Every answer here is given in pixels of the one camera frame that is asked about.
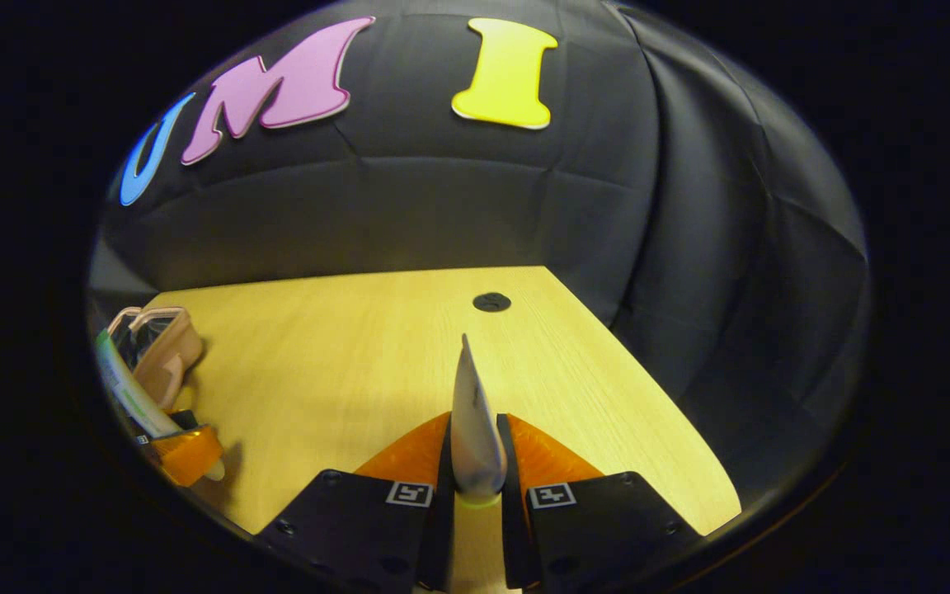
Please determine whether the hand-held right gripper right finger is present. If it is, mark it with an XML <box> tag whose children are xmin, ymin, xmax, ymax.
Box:
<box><xmin>496</xmin><ymin>412</ymin><xmax>703</xmax><ymax>592</ymax></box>

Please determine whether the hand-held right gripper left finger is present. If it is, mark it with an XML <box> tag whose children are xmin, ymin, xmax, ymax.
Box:
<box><xmin>256</xmin><ymin>412</ymin><xmax>454</xmax><ymax>592</ymax></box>

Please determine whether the white cream tube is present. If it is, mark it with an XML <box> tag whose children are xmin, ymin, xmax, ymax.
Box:
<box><xmin>96</xmin><ymin>328</ymin><xmax>227</xmax><ymax>482</ymax></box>

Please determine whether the pink suitcase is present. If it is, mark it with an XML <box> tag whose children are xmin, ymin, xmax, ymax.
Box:
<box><xmin>106</xmin><ymin>306</ymin><xmax>205</xmax><ymax>413</ymax></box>

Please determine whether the green cream tube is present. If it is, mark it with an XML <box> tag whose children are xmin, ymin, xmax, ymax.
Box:
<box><xmin>450</xmin><ymin>333</ymin><xmax>509</xmax><ymax>506</ymax></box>

